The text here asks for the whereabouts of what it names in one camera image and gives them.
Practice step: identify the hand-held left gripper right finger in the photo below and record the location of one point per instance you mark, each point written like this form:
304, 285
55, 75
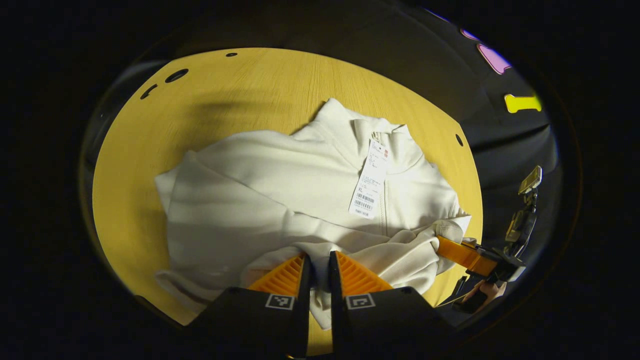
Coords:
336, 310

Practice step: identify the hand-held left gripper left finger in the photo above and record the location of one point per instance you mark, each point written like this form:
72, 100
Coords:
304, 310

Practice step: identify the white zip-neck garment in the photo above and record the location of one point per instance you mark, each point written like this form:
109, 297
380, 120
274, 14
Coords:
240, 200

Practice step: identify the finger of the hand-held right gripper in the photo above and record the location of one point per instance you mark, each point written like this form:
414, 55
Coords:
465, 256

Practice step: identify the black backdrop cloth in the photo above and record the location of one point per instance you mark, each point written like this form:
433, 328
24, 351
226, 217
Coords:
425, 60

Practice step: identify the white paper hang tag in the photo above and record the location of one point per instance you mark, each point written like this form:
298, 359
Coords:
370, 185

